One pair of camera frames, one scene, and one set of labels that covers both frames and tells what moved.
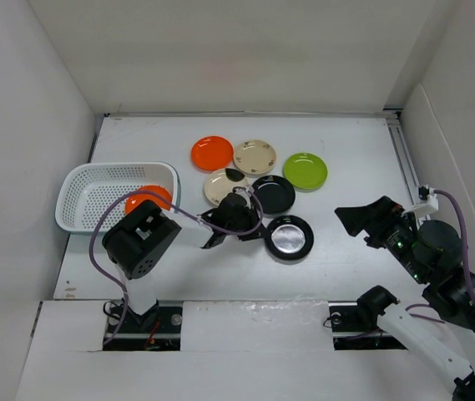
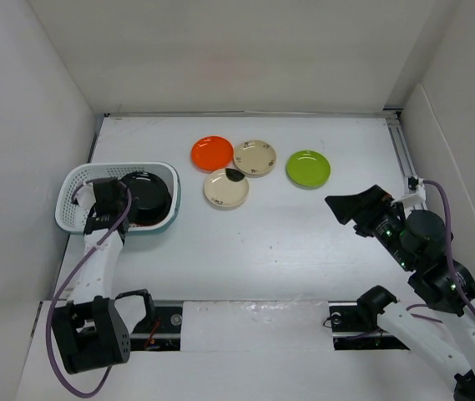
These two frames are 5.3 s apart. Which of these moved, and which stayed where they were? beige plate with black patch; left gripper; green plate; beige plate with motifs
Moved: left gripper
Stayed: beige plate with motifs; green plate; beige plate with black patch
